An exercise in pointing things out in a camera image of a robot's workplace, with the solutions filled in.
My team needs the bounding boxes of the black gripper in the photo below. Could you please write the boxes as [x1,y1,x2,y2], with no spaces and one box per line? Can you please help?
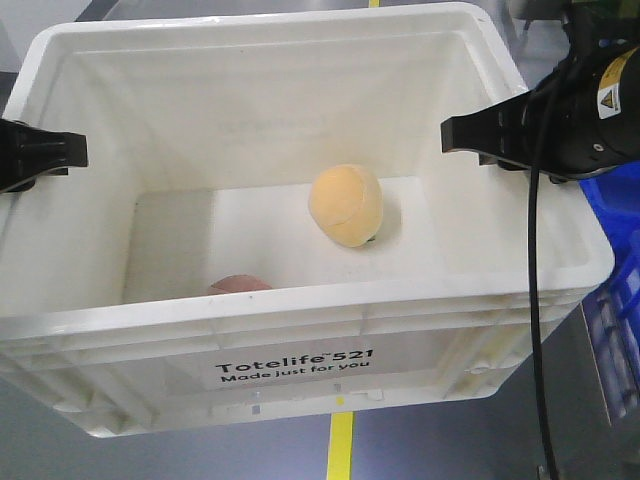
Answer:
[440,1,639,183]

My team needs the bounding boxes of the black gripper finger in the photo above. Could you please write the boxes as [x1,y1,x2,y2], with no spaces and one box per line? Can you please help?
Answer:
[1,119,88,193]

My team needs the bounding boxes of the yellow plush mango toy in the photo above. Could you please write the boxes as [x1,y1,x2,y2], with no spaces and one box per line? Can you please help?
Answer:
[308,164,384,248]

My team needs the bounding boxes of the white plastic tote crate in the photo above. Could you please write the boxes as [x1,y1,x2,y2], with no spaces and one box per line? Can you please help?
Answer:
[0,0,616,439]

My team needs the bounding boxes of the blue plastic bin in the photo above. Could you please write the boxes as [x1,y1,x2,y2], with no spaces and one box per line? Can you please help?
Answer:
[581,162,639,421]

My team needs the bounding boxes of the pink plush peach toy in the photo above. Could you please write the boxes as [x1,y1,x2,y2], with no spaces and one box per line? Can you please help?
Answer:
[206,274,272,295]

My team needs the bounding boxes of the yellow floor tape line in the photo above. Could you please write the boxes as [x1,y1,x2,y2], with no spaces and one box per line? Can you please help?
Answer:
[325,0,382,480]

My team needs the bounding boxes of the black cable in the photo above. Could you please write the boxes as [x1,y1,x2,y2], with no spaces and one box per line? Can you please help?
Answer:
[528,74,561,480]

